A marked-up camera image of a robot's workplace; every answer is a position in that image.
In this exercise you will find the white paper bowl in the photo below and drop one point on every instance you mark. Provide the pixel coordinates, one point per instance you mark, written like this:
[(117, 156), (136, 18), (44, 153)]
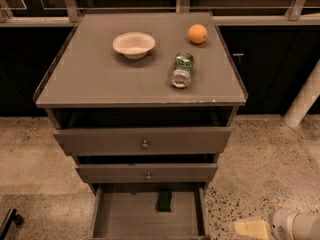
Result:
[(134, 45)]

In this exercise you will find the grey top drawer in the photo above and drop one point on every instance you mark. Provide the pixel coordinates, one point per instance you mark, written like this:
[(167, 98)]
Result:
[(140, 141)]

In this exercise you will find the grey middle drawer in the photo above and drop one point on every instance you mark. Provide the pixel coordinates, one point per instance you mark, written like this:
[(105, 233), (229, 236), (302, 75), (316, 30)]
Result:
[(147, 173)]

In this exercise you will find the orange fruit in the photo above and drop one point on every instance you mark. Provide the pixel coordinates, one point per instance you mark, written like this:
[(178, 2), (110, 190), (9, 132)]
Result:
[(197, 34)]

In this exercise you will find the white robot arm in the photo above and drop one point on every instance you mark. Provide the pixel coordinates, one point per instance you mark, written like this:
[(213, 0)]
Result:
[(305, 226)]

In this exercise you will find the metal railing frame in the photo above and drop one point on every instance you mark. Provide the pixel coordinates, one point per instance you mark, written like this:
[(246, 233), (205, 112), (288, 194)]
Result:
[(223, 12)]

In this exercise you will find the grey drawer cabinet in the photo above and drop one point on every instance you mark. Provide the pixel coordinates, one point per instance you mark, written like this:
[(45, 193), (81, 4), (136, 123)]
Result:
[(92, 86)]

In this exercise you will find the black caster wheel base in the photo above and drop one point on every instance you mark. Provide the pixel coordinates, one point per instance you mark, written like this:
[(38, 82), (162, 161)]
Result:
[(11, 217)]

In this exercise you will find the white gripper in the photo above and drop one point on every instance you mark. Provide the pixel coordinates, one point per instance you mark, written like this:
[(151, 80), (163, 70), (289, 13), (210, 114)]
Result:
[(282, 224)]

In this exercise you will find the dark green sponge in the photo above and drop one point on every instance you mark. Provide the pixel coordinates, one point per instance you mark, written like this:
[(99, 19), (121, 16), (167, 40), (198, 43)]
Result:
[(164, 200)]

